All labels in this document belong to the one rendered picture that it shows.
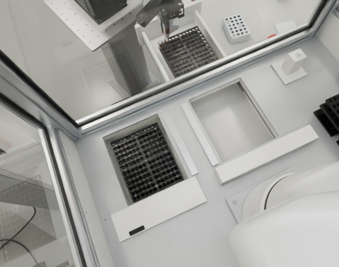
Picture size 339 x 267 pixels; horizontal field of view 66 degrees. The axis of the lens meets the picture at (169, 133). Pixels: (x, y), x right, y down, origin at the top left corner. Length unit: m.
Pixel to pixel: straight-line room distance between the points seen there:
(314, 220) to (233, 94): 0.84
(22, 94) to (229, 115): 0.68
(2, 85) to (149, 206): 0.48
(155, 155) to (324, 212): 0.68
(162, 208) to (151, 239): 0.09
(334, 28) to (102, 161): 0.87
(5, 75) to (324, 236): 0.58
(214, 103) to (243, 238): 0.81
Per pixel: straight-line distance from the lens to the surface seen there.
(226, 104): 1.03
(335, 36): 1.08
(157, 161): 0.87
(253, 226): 0.25
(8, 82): 0.64
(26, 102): 0.70
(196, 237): 0.79
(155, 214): 0.79
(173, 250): 0.79
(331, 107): 0.88
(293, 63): 0.93
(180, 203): 0.78
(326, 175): 0.49
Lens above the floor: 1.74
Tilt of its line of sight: 69 degrees down
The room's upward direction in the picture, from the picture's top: 12 degrees counter-clockwise
